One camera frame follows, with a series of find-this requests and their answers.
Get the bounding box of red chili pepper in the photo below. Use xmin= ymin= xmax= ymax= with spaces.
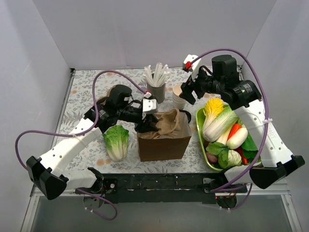
xmin=237 ymin=147 xmax=248 ymax=165

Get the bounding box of green leafy vegetable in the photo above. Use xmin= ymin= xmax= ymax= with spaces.
xmin=206 ymin=135 xmax=258 ymax=169

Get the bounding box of green vegetable tray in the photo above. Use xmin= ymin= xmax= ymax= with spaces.
xmin=196 ymin=107 xmax=257 ymax=171

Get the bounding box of white radish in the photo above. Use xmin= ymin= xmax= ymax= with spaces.
xmin=226 ymin=128 xmax=248 ymax=149

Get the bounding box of grey straw holder cup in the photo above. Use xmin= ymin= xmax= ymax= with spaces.
xmin=147 ymin=83 xmax=166 ymax=104

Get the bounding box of brown paper bag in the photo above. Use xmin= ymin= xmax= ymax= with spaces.
xmin=137 ymin=112 xmax=192 ymax=162

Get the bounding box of white wrapped straw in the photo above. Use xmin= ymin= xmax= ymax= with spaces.
xmin=144 ymin=65 xmax=154 ymax=87
xmin=153 ymin=63 xmax=162 ymax=87
xmin=157 ymin=64 xmax=169 ymax=87

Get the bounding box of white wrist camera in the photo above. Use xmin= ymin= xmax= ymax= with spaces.
xmin=142 ymin=95 xmax=158 ymax=115
xmin=183 ymin=54 xmax=201 ymax=81

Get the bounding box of purple red onion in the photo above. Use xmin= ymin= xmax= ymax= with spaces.
xmin=206 ymin=152 xmax=218 ymax=164

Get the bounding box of small white green cabbage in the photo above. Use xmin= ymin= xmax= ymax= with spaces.
xmin=222 ymin=150 xmax=242 ymax=168

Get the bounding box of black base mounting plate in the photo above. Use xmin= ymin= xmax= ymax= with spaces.
xmin=74 ymin=173 xmax=248 ymax=205

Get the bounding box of brown pulp cup carrier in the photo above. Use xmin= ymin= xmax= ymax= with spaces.
xmin=96 ymin=86 xmax=115 ymax=105
xmin=138 ymin=108 xmax=181 ymax=139

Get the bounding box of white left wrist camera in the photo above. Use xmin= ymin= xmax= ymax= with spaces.
xmin=142 ymin=95 xmax=158 ymax=115

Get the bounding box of yellow napa cabbage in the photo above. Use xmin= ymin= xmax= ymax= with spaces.
xmin=203 ymin=98 xmax=224 ymax=128

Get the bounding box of floral table mat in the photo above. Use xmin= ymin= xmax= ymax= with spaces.
xmin=57 ymin=70 xmax=216 ymax=174

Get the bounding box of stack of paper cups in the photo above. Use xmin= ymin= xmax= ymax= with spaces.
xmin=172 ymin=84 xmax=186 ymax=110

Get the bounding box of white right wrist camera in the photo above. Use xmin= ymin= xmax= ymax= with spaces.
xmin=183 ymin=54 xmax=201 ymax=81

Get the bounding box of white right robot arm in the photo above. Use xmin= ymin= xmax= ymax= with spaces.
xmin=180 ymin=55 xmax=305 ymax=192

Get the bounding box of black spare cup lid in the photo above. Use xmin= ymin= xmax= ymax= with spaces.
xmin=179 ymin=110 xmax=192 ymax=123

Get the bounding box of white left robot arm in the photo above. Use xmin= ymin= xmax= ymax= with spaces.
xmin=26 ymin=85 xmax=158 ymax=200

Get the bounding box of green white napa cabbage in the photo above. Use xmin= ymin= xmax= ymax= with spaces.
xmin=202 ymin=106 xmax=238 ymax=142

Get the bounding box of orange carrot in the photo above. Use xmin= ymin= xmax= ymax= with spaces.
xmin=227 ymin=123 xmax=242 ymax=140

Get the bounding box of aluminium frame rail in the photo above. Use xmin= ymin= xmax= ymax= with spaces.
xmin=22 ymin=173 xmax=302 ymax=232

